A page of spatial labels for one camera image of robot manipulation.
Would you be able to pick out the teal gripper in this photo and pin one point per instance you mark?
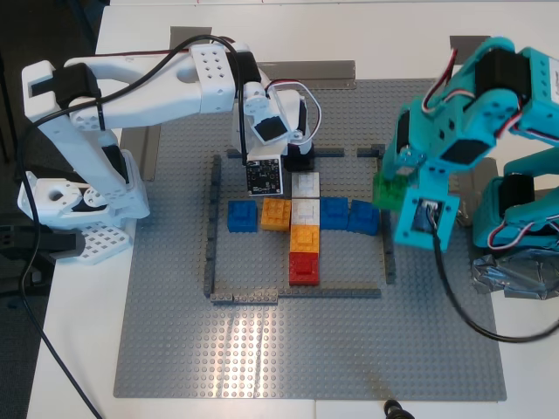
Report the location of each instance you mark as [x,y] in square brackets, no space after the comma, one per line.
[409,160]

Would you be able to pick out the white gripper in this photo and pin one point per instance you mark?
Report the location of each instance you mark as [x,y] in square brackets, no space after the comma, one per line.
[300,158]

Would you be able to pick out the black lego cube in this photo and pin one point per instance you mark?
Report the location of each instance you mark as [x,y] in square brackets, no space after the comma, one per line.
[299,161]

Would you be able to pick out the green lego cube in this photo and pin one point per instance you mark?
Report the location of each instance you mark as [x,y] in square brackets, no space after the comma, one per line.
[388,196]

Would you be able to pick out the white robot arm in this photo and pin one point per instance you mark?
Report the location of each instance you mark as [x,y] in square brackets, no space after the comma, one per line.
[144,87]

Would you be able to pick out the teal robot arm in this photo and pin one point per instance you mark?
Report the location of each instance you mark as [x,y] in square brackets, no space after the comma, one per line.
[539,78]

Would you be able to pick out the white lego cube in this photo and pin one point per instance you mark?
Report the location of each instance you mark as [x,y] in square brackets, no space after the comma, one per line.
[305,213]
[305,185]

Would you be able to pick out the blue lego cube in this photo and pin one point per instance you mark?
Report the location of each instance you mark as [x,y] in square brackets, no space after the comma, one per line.
[362,218]
[335,214]
[242,217]

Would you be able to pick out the orange lego cube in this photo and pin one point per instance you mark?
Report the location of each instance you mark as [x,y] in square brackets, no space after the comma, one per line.
[275,214]
[305,239]

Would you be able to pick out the red lego cube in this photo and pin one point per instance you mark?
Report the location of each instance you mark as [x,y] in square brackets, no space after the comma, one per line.
[305,269]

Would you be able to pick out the grey tape square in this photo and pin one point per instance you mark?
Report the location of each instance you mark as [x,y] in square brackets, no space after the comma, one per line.
[183,37]
[463,41]

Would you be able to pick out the light grey brick strip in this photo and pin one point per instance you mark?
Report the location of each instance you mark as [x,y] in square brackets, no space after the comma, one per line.
[244,297]

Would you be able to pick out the small black object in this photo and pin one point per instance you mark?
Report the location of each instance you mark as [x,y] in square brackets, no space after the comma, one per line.
[395,410]

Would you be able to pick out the grey lego baseplate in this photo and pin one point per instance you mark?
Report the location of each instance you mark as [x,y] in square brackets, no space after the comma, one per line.
[174,349]

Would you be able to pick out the black table clamp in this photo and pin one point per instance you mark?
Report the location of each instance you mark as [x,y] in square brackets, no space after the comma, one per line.
[26,244]

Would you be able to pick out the long dark grey brick wall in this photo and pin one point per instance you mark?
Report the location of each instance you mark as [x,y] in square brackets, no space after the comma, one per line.
[388,262]
[329,153]
[332,293]
[212,218]

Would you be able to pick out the short dark grey brick wall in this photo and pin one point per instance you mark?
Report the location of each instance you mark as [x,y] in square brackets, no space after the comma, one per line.
[367,153]

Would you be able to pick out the black camera circuit board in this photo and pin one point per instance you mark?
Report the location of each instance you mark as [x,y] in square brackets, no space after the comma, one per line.
[264,176]

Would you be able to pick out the teal camera mount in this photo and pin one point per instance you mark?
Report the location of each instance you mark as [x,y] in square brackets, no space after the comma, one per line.
[406,227]

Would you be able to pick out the grey duct tape strip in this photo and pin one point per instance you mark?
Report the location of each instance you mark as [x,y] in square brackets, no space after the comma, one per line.
[489,168]
[140,153]
[327,75]

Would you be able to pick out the crumpled silver duct tape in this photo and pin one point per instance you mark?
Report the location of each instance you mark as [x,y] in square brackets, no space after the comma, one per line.
[502,275]

